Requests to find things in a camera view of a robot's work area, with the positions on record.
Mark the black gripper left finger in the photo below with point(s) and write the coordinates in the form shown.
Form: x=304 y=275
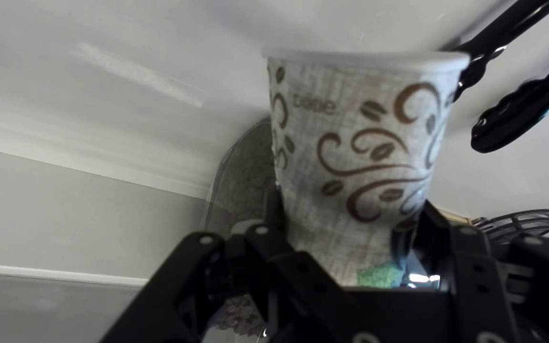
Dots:
x=237 y=286

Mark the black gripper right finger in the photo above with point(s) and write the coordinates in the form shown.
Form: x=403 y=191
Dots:
x=510 y=286

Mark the paper cup with brown swirls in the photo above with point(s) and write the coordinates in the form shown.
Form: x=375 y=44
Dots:
x=363 y=145

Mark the black kitchen tongs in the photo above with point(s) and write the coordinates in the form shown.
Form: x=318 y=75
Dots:
x=516 y=107

